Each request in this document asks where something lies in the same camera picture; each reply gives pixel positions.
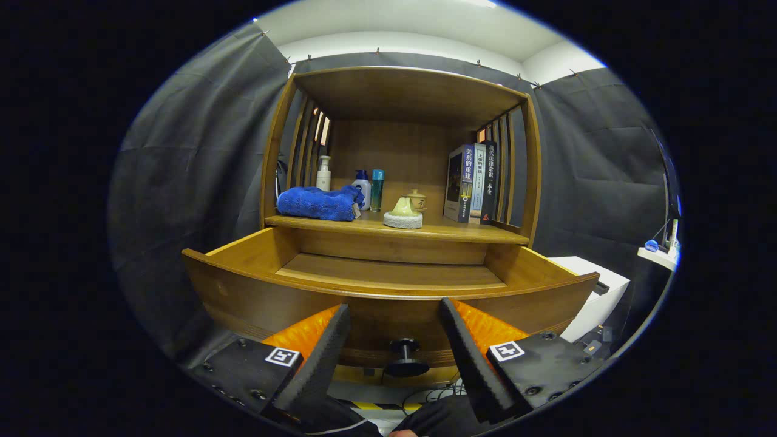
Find blue towel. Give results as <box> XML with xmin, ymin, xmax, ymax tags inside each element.
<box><xmin>277</xmin><ymin>185</ymin><xmax>365</xmax><ymax>222</ymax></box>

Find wooden drawer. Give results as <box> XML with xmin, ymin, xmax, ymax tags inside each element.
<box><xmin>181</xmin><ymin>226</ymin><xmax>600</xmax><ymax>372</ymax></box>

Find wooden cabinet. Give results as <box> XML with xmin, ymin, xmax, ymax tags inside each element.
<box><xmin>260</xmin><ymin>66</ymin><xmax>543</xmax><ymax>389</ymax></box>

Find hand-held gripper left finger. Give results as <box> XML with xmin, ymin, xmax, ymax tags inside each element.
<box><xmin>188</xmin><ymin>303</ymin><xmax>353</xmax><ymax>425</ymax></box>

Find white side cabinet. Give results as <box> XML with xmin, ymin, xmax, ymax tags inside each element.
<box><xmin>546</xmin><ymin>256</ymin><xmax>631</xmax><ymax>344</ymax></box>

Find black drawer knob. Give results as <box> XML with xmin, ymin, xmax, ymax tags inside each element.
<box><xmin>384</xmin><ymin>338</ymin><xmax>430</xmax><ymax>378</ymax></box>

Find book with black spine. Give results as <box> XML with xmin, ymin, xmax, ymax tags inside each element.
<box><xmin>480</xmin><ymin>140</ymin><xmax>498</xmax><ymax>226</ymax></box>

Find floor cables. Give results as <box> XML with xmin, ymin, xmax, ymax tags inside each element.
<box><xmin>364</xmin><ymin>379</ymin><xmax>468</xmax><ymax>419</ymax></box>

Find book with blue spine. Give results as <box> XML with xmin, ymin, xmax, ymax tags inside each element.
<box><xmin>443</xmin><ymin>144</ymin><xmax>474</xmax><ymax>223</ymax></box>

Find white bottle with blue cap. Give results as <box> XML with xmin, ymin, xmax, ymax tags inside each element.
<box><xmin>352</xmin><ymin>170</ymin><xmax>372</xmax><ymax>211</ymax></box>

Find wooden countertop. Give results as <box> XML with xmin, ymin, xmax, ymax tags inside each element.
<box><xmin>265</xmin><ymin>209</ymin><xmax>530</xmax><ymax>246</ymax></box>

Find green scrub brush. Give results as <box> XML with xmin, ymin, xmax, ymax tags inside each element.
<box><xmin>383</xmin><ymin>196</ymin><xmax>424</xmax><ymax>230</ymax></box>

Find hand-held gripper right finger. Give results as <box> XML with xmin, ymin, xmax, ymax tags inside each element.
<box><xmin>438</xmin><ymin>297</ymin><xmax>608</xmax><ymax>425</ymax></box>

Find book with pale spine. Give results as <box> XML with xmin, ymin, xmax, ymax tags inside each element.
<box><xmin>469</xmin><ymin>143</ymin><xmax>486</xmax><ymax>225</ymax></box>

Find white wall shelf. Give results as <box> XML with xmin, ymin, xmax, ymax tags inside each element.
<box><xmin>637</xmin><ymin>246</ymin><xmax>679</xmax><ymax>272</ymax></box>

